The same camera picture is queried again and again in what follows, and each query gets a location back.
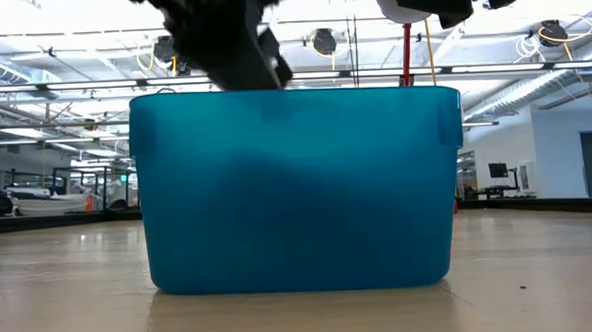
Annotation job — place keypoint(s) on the overhead light bar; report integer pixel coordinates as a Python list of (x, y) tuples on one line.
[(372, 72)]

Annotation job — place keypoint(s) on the black monitor on stand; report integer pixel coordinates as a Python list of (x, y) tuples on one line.
[(498, 170)]

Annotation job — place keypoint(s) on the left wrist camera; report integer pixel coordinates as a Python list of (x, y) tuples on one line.
[(277, 61)]

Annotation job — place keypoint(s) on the black metal frame rig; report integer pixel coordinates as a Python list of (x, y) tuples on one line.
[(105, 189)]

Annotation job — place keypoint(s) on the blue plastic bin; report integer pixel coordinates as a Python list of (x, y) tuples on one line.
[(297, 186)]

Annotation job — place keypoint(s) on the white workstation table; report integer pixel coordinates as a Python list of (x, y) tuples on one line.
[(47, 204)]

